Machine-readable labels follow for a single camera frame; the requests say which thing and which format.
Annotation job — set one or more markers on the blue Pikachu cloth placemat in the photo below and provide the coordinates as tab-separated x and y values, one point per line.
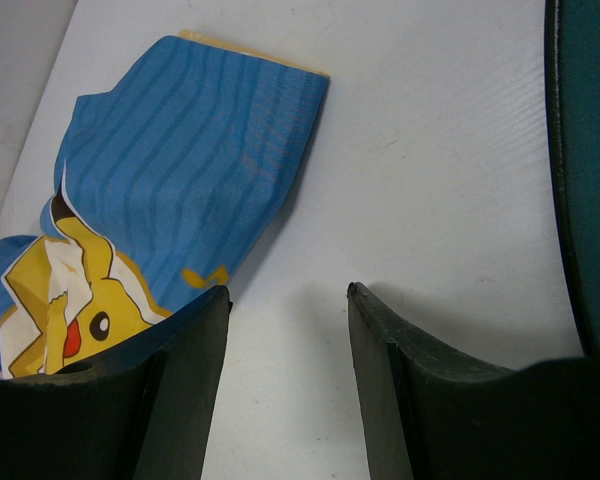
161	187

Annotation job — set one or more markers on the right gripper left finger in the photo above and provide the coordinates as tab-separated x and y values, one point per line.
139	410

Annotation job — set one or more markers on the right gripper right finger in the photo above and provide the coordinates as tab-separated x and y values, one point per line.
430	411

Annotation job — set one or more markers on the teal plate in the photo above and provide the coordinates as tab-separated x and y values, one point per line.
572	86

